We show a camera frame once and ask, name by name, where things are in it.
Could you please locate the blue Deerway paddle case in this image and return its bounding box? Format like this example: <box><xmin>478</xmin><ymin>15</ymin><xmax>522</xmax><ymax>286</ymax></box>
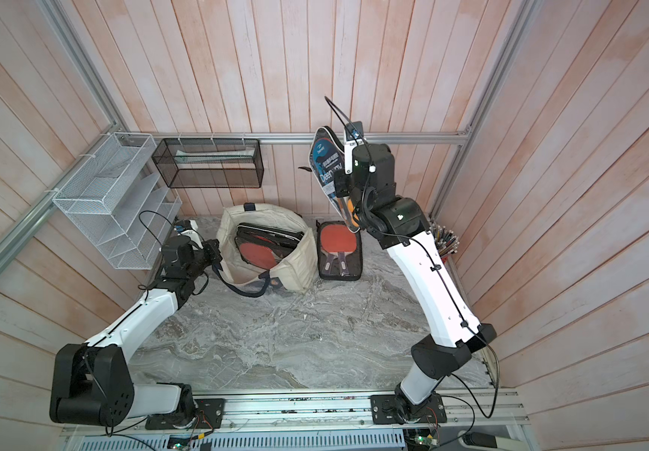
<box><xmin>309</xmin><ymin>126</ymin><xmax>360</xmax><ymax>233</ymax></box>

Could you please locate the cream canvas tote bag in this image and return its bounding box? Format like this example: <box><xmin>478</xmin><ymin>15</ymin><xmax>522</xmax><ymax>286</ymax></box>
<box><xmin>213</xmin><ymin>203</ymin><xmax>318</xmax><ymax>298</ymax></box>

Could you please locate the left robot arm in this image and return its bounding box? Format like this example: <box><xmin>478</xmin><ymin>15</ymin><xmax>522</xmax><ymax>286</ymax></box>
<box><xmin>49</xmin><ymin>234</ymin><xmax>221</xmax><ymax>431</ymax></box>

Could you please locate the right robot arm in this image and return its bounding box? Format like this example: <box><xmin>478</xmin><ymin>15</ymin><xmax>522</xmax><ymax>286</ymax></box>
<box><xmin>344</xmin><ymin>143</ymin><xmax>497</xmax><ymax>424</ymax></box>

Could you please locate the bundle of pencils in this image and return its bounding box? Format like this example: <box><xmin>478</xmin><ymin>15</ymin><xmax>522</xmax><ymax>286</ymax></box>
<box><xmin>431</xmin><ymin>221</ymin><xmax>460</xmax><ymax>259</ymax></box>

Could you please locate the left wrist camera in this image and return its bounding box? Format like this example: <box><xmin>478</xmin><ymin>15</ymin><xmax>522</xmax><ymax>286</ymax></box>
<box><xmin>174</xmin><ymin>220</ymin><xmax>202</xmax><ymax>249</ymax></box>

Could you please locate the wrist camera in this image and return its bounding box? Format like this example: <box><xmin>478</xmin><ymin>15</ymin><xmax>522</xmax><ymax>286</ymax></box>
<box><xmin>174</xmin><ymin>220</ymin><xmax>202</xmax><ymax>249</ymax></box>
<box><xmin>344</xmin><ymin>121</ymin><xmax>364</xmax><ymax>175</ymax></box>

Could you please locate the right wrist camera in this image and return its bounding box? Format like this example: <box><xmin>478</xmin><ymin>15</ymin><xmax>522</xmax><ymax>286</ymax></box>
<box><xmin>344</xmin><ymin>121</ymin><xmax>364</xmax><ymax>175</ymax></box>

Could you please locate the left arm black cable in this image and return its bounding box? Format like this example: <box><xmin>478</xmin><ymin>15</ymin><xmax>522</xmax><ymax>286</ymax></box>
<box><xmin>136</xmin><ymin>209</ymin><xmax>182</xmax><ymax>249</ymax></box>

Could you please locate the black mesh wall basket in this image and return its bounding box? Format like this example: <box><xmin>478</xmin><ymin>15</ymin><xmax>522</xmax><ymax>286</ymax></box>
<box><xmin>153</xmin><ymin>137</ymin><xmax>264</xmax><ymax>189</ymax></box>

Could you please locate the white wire mesh shelf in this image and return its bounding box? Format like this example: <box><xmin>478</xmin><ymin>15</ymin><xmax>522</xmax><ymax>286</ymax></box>
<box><xmin>54</xmin><ymin>133</ymin><xmax>182</xmax><ymax>271</ymax></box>

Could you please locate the horizontal aluminium frame bar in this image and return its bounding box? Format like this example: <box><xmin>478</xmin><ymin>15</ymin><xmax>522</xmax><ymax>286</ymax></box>
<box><xmin>115</xmin><ymin>130</ymin><xmax>469</xmax><ymax>146</ymax></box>

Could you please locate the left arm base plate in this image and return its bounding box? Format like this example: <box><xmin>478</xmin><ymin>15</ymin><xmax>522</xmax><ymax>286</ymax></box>
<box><xmin>145</xmin><ymin>398</ymin><xmax>226</xmax><ymax>430</ymax></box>

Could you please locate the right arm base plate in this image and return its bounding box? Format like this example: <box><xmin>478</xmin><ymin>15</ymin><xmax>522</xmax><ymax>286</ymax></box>
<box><xmin>370</xmin><ymin>394</ymin><xmax>447</xmax><ymax>426</ymax></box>

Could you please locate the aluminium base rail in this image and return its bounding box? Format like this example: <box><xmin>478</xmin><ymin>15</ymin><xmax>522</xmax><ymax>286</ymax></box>
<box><xmin>54</xmin><ymin>389</ymin><xmax>539</xmax><ymax>450</ymax></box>

